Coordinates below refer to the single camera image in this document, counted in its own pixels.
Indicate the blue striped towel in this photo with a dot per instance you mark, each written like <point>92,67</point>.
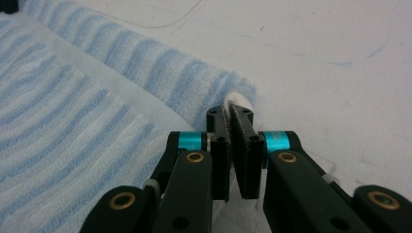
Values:
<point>81,129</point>

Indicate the white foam mat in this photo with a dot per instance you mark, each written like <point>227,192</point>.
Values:
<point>307,64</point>

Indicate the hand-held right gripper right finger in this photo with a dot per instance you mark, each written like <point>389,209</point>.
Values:
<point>247,161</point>

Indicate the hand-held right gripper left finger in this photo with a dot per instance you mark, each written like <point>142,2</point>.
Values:
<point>220,161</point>

